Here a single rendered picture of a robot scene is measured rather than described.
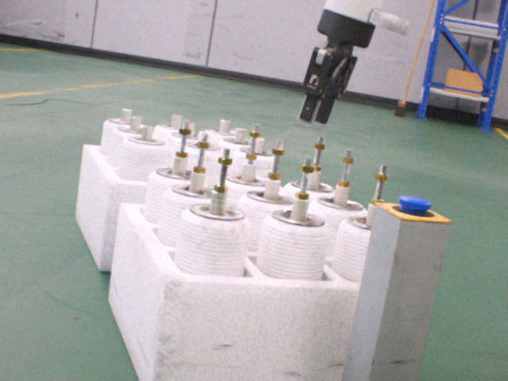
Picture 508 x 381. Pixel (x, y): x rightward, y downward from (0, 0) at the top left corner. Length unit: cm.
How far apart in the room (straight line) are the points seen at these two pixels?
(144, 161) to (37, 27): 684
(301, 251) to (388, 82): 647
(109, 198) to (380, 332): 71
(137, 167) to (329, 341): 61
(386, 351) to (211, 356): 23
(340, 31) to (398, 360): 43
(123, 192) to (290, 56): 612
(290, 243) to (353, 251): 10
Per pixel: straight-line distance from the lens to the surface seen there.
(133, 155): 155
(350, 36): 106
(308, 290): 107
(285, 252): 108
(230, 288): 103
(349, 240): 113
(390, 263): 96
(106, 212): 153
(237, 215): 107
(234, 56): 767
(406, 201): 97
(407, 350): 101
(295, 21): 758
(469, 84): 704
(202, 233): 104
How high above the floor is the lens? 50
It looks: 11 degrees down
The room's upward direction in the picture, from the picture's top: 9 degrees clockwise
